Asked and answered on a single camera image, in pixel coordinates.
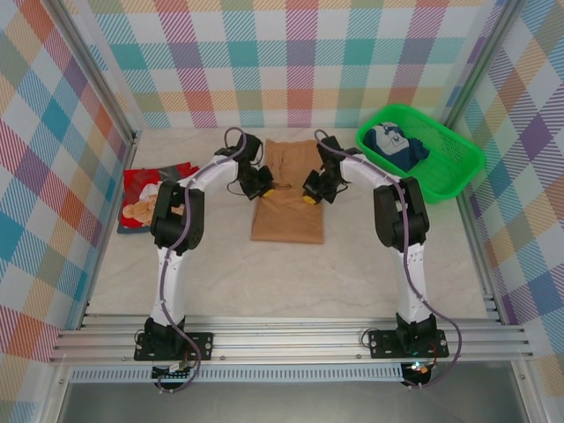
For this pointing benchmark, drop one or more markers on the tan printed t-shirt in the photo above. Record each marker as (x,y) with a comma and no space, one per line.
(288,220)

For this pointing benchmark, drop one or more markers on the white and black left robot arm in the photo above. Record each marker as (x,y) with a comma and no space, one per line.
(172,282)

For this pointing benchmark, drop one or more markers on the navy printed t-shirt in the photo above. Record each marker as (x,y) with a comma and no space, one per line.
(392,141)

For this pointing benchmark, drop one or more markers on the folded red printed t-shirt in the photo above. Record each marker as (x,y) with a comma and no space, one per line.
(136,185)

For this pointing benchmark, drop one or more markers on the folded dark blue t-shirt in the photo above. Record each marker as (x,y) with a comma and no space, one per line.
(125,229)

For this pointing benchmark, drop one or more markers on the green plastic basket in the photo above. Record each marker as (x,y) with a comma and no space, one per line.
(458,150)

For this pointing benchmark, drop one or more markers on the small black controller board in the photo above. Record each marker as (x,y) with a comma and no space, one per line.
(418,370)
(172,372)

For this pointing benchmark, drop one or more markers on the grey metal panel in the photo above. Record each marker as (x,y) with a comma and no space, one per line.
(286,405)

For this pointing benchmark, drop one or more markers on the aluminium mounting rail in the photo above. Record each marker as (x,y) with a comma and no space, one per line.
(286,339)

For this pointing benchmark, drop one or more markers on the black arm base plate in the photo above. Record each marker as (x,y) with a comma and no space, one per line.
(381,343)
(200,346)

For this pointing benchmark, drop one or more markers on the aluminium corner post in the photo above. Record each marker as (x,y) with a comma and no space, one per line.
(484,57)
(92,70)

